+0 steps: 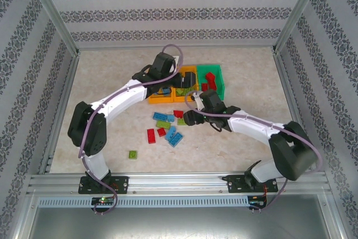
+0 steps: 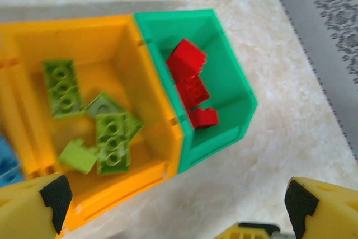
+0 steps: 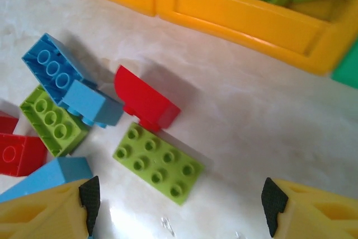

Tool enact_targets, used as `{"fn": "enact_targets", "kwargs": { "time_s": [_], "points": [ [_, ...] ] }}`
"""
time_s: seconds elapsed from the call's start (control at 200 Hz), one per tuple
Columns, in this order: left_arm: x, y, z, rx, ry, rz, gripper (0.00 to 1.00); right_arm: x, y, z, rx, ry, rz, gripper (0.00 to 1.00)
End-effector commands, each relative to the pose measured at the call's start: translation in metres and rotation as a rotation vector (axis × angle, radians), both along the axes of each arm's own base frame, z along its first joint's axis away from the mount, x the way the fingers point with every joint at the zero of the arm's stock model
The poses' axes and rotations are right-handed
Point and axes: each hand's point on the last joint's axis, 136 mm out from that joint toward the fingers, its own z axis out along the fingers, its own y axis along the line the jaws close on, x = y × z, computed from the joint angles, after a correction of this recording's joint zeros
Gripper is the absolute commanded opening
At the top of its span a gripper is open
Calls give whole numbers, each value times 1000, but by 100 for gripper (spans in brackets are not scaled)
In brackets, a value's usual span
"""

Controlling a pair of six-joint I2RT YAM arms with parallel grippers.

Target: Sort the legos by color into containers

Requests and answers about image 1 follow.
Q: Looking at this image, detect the green plastic bin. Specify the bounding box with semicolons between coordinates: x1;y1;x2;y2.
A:
196;64;227;101

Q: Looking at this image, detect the orange plastic bin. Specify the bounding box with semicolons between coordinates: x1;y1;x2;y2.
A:
148;81;176;105
172;65;201;103

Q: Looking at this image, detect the grey metal panel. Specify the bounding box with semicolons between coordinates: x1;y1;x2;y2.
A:
27;194;341;239

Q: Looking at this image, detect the small circuit board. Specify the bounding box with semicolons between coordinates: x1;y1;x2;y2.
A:
91;196;116;206
248;200;269;209

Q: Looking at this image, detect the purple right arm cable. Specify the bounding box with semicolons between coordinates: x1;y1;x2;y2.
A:
185;90;324;213

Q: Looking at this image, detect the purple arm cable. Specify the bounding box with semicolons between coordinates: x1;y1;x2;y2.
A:
185;90;324;213
78;44;185;215

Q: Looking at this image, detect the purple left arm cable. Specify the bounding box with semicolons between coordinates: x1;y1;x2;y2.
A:
78;44;185;215

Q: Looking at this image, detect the aluminium mounting rail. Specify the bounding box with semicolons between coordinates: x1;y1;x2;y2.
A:
26;173;328;195

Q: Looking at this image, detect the aluminium table edge rail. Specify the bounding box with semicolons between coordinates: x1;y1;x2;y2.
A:
38;53;81;175
272;50;319;172

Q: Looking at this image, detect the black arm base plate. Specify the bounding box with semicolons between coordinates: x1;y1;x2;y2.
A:
78;176;129;195
226;174;279;194

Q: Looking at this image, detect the grey slotted cable duct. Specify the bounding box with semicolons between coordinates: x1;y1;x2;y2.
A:
37;196;250;209

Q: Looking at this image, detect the aluminium frame post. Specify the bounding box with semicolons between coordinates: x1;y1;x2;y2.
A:
271;0;327;55
21;0;81;57

